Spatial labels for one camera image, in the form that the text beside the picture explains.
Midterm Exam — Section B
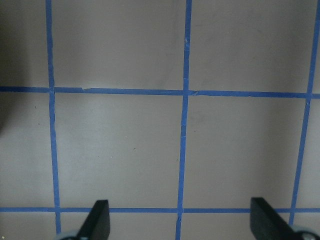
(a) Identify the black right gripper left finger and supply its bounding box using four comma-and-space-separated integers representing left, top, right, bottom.
75, 200, 111, 240

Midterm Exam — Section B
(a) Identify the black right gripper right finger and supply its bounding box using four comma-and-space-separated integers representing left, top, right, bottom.
250, 197, 302, 240

